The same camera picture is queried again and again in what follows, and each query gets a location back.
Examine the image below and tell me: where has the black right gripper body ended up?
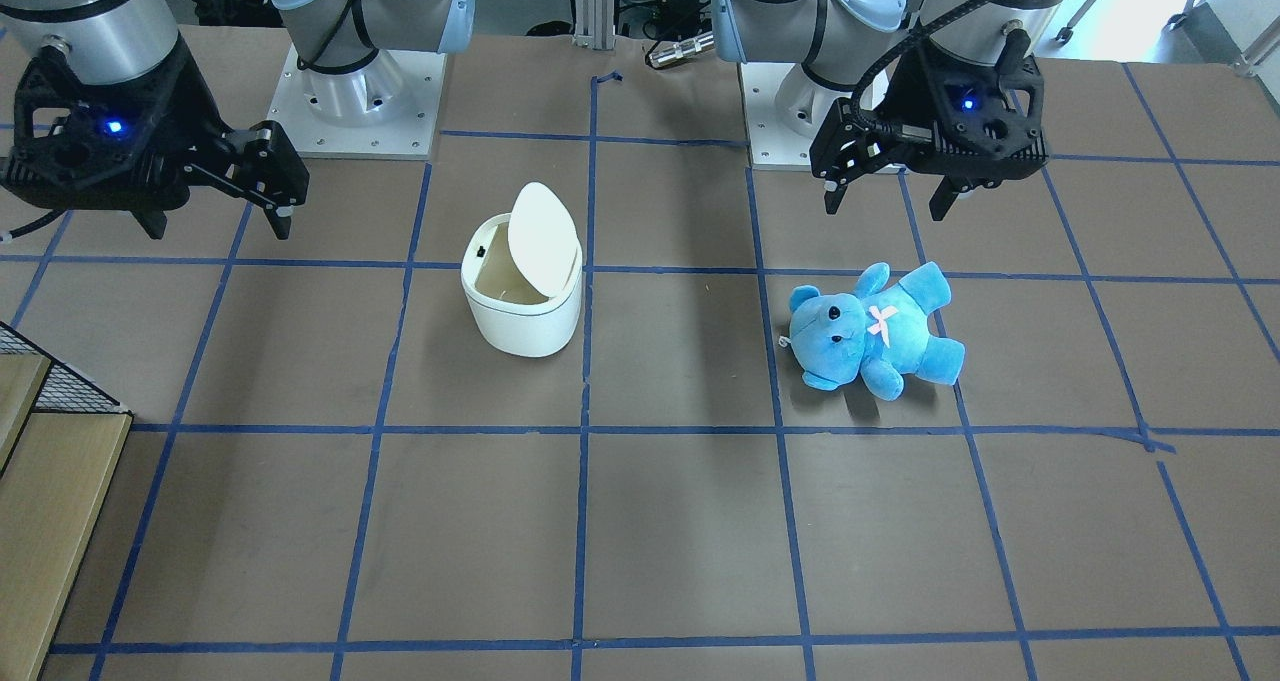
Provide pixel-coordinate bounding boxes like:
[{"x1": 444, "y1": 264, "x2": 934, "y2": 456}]
[{"x1": 10, "y1": 41, "x2": 251, "y2": 212}]

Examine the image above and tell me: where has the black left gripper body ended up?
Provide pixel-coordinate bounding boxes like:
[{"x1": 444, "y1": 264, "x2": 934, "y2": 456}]
[{"x1": 820, "y1": 40, "x2": 1041, "y2": 178}]

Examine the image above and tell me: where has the white trash can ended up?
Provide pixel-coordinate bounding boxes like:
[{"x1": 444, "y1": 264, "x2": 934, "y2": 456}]
[{"x1": 461, "y1": 180, "x2": 582, "y2": 358}]

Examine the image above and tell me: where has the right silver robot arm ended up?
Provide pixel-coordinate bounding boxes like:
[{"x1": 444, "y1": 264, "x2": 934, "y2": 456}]
[{"x1": 3, "y1": 0, "x2": 475, "y2": 243}]

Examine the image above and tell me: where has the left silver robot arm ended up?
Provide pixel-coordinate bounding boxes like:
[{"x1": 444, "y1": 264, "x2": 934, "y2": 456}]
[{"x1": 710, "y1": 0, "x2": 1064, "y2": 221}]

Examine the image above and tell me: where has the blue teddy bear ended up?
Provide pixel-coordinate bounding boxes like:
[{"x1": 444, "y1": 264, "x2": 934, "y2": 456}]
[{"x1": 778, "y1": 261, "x2": 966, "y2": 399}]

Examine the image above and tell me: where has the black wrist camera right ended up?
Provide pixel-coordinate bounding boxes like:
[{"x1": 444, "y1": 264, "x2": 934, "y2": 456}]
[{"x1": 3, "y1": 40, "x2": 191, "y2": 212}]

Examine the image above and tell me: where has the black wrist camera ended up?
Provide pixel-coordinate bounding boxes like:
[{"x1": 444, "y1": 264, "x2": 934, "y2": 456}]
[
  {"x1": 906, "y1": 20, "x2": 1052, "y2": 186},
  {"x1": 3, "y1": 40, "x2": 191, "y2": 212}
]

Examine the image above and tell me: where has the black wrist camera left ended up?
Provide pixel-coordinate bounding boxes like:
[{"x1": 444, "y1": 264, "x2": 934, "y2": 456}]
[{"x1": 906, "y1": 20, "x2": 1052, "y2": 186}]

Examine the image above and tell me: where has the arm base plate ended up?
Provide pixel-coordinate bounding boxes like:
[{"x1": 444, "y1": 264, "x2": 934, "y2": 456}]
[
  {"x1": 739, "y1": 61, "x2": 850, "y2": 172},
  {"x1": 268, "y1": 47, "x2": 451, "y2": 161}
]

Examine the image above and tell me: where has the wire basket with wooden box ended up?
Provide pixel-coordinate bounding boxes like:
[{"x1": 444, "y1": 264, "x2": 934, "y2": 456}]
[{"x1": 1, "y1": 324, "x2": 133, "y2": 680}]

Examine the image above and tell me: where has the aluminium frame post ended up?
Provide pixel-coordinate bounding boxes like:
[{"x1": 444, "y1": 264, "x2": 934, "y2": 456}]
[{"x1": 570, "y1": 0, "x2": 618, "y2": 52}]

